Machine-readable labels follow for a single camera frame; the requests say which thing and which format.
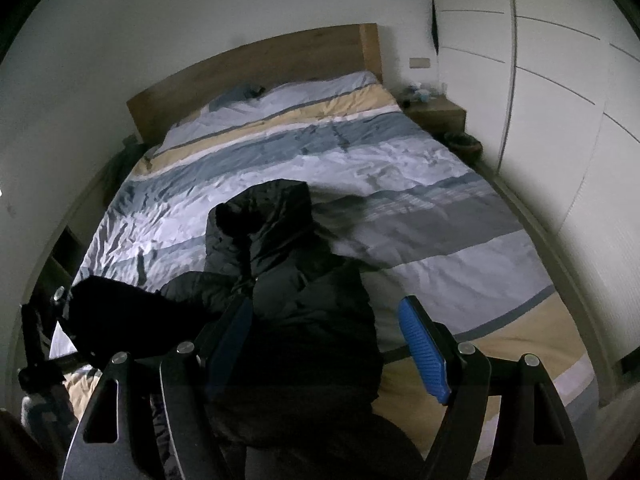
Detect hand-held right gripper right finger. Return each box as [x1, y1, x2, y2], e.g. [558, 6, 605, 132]
[397, 296, 588, 480]

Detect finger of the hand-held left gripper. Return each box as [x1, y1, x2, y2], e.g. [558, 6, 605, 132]
[49, 286, 71, 321]

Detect dark round basket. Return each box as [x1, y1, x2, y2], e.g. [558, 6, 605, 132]
[443, 132, 484, 162]

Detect blue pillow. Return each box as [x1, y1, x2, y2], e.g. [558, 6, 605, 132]
[209, 85, 266, 111]

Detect wooden bed headboard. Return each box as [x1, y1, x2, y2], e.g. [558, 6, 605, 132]
[126, 23, 384, 147]

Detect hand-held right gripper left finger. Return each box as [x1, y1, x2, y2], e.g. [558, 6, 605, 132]
[62, 295, 256, 480]

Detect wooden nightstand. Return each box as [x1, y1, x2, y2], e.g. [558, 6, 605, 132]
[404, 97, 468, 133]

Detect white wardrobe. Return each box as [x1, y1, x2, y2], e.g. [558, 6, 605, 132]
[427, 0, 640, 406]

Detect small items on nightstand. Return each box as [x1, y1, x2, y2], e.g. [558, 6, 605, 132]
[404, 82, 437, 106]

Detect black hooded puffer jacket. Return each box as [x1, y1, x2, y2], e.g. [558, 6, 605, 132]
[65, 178, 426, 480]

